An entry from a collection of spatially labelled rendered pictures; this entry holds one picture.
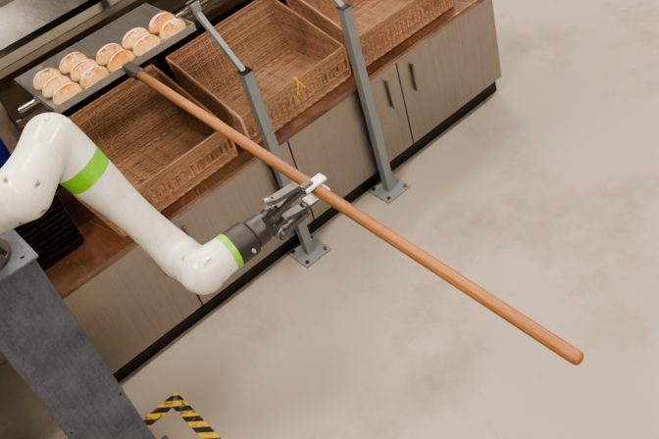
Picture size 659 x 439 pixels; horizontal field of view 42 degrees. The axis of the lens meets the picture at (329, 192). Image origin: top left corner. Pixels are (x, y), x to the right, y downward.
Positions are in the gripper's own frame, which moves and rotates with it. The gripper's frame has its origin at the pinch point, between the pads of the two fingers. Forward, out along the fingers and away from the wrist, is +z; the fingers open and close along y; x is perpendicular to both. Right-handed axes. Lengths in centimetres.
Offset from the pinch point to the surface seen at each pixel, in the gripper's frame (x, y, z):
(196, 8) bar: -117, 4, 37
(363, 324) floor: -48, 119, 27
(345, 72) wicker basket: -106, 57, 85
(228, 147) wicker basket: -106, 56, 25
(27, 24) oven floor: -168, 2, -8
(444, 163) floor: -89, 119, 114
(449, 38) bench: -101, 70, 139
